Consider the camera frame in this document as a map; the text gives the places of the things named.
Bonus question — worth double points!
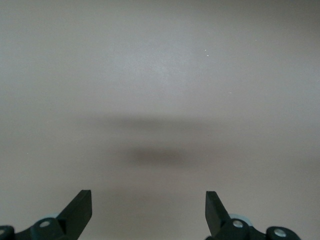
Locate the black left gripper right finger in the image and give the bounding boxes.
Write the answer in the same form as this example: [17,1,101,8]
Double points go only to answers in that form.
[204,190,267,240]

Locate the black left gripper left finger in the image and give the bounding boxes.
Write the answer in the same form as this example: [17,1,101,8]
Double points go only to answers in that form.
[14,189,93,240]

